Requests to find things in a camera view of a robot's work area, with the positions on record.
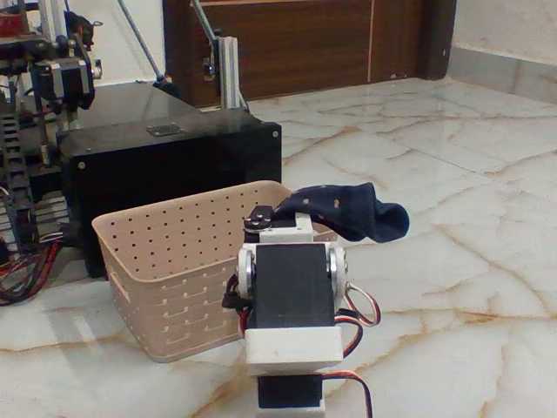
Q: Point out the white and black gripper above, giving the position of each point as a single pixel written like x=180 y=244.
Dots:
x=285 y=235

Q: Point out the dark blue dotted sock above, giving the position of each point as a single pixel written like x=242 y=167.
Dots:
x=348 y=209

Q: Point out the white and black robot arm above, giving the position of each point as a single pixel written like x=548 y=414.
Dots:
x=291 y=296

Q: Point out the black acrylic box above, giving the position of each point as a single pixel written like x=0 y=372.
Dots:
x=174 y=174

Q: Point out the beige perforated plastic basket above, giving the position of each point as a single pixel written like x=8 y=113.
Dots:
x=174 y=261

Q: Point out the brown wooden door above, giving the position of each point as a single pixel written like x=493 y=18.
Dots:
x=304 y=39

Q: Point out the steel threaded rod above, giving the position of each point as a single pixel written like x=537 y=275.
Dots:
x=141 y=41
x=203 y=19

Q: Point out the silver black stepper motor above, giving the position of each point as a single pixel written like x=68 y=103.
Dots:
x=71 y=80

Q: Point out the aluminium extrusion post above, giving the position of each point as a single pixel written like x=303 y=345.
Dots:
x=230 y=74

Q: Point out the black 3D printer frame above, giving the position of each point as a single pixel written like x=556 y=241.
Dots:
x=26 y=52

